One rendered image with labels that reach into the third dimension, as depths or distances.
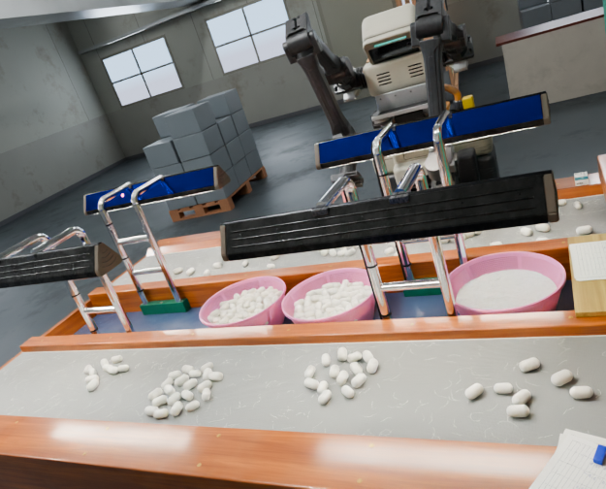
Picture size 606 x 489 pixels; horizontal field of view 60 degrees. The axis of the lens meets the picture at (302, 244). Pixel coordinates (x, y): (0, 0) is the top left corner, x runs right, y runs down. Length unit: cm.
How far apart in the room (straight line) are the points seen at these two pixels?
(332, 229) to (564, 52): 527
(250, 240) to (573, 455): 64
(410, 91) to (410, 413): 141
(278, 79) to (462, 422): 986
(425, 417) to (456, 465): 14
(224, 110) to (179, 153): 81
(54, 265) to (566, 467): 116
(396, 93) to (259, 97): 874
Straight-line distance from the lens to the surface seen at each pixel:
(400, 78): 216
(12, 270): 157
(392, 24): 210
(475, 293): 134
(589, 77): 617
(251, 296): 163
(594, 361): 108
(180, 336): 151
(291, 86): 1053
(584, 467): 87
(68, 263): 140
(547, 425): 97
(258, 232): 103
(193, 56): 1129
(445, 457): 90
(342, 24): 1006
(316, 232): 97
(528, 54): 607
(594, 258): 132
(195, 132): 538
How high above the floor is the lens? 141
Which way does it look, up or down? 21 degrees down
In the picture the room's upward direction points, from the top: 19 degrees counter-clockwise
